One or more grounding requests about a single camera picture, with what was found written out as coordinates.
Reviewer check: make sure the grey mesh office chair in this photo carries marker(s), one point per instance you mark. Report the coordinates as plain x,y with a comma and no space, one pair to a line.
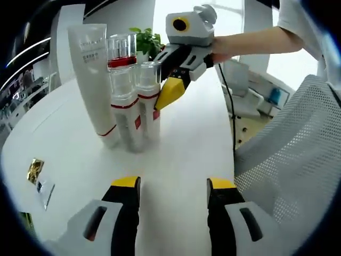
293,149

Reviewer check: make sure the clear plastic sachet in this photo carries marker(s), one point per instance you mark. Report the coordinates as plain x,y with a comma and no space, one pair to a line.
45,194

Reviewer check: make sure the white office desks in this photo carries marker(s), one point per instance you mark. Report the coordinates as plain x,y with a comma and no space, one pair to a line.
26,98

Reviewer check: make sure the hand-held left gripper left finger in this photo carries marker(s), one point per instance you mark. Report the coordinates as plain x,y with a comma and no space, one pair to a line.
125,213

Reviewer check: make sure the dark green printed packet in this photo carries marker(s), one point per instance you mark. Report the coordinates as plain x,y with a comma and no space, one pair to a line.
28,225

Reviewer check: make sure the green potted plant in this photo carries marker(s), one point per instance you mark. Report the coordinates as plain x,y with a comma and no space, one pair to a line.
146,40

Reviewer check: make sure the person's right hand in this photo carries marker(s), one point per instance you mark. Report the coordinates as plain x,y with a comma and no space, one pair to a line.
225,49

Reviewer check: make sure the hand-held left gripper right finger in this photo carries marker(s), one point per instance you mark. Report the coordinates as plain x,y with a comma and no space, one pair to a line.
217,213

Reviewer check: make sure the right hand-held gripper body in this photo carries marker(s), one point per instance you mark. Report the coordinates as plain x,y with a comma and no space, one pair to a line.
197,29

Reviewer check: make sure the small white skincare bottle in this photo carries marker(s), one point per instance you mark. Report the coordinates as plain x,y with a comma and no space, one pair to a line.
149,114
128,122

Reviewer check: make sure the white ceiling light strip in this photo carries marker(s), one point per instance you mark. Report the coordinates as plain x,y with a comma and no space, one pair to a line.
21,69
26,50

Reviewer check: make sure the tall white skincare tube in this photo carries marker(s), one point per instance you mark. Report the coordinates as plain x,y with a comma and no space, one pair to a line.
90,88

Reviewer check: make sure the large window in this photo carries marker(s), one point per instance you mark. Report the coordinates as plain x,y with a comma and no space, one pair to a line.
229,16

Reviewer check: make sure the gold foil sachet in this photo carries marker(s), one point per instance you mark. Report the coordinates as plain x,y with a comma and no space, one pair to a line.
35,170

